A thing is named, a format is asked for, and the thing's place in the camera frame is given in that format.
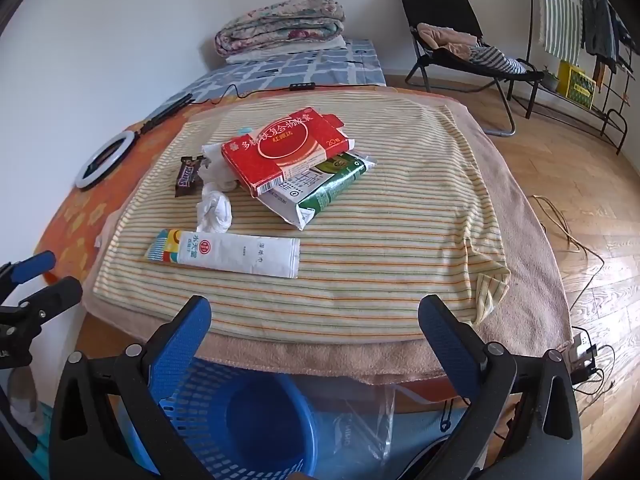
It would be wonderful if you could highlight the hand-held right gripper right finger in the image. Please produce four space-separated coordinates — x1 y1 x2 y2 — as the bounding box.
417 294 583 480

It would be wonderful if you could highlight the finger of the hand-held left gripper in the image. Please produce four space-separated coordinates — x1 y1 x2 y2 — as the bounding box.
0 251 57 292
0 276 83 341

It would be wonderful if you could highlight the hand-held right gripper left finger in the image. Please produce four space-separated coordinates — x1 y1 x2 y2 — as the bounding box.
50 296 213 480

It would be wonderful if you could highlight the blue plastic basket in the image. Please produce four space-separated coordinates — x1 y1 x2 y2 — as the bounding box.
145 357 481 480

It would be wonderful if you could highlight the colourful tube wrapper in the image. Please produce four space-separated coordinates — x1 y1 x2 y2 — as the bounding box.
144 228 301 279

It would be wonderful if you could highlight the white tissue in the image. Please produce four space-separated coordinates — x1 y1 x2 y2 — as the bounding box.
200 142 242 192
195 183 235 235

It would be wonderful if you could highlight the brown chocolate bar wrapper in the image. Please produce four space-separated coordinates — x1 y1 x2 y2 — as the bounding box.
174 156 203 198

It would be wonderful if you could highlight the white plastic wrapper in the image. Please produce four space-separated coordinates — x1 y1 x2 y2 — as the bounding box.
257 152 378 232

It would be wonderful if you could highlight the red cardboard box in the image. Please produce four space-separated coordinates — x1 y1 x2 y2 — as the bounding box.
220 106 357 198

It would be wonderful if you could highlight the orange flowered tablecloth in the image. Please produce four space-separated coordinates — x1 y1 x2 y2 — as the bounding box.
32 85 501 411

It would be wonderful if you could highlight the clear plastic sheet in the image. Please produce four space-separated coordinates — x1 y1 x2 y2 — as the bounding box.
345 385 401 466

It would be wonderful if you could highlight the beige towel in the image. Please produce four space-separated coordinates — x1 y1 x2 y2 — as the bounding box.
80 87 573 386

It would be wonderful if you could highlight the striped towel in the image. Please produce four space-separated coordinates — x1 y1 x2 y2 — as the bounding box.
92 95 512 346

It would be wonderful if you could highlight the white power strip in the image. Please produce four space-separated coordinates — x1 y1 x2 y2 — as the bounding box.
565 330 601 382

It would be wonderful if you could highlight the black metal rack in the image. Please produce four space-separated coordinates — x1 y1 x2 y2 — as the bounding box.
510 0 640 156

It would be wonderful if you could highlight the striped garment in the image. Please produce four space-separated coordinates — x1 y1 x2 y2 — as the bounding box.
470 46 528 77

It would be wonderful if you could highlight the yellow crate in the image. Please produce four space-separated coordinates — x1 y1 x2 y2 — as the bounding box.
556 60 598 111

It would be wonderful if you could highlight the beige cloth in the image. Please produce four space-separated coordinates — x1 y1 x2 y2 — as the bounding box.
417 22 481 59

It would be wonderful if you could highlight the blue patterned mattress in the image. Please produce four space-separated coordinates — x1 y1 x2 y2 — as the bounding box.
150 37 387 116

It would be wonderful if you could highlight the white folded sheet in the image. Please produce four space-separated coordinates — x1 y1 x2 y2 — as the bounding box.
225 35 348 65

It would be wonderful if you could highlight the black folding chair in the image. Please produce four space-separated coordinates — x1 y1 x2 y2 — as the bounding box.
396 0 546 137

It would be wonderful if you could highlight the folded floral quilt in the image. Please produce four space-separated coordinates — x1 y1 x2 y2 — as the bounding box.
215 0 347 57

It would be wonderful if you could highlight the green striped hanging cloth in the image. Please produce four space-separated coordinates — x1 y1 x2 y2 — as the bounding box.
532 0 586 63

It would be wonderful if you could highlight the dark hanging jacket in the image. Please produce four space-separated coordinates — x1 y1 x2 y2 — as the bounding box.
581 0 628 73

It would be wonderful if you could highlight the white ring light with stand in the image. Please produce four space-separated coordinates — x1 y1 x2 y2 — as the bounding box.
75 91 196 191

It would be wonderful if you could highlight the black floor cable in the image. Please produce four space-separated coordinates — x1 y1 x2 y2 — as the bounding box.
570 250 640 313

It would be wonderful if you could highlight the tan floor cable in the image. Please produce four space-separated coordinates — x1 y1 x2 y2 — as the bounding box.
530 195 601 256

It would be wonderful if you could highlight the black cable with inline remote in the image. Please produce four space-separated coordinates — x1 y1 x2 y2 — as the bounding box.
192 81 317 106

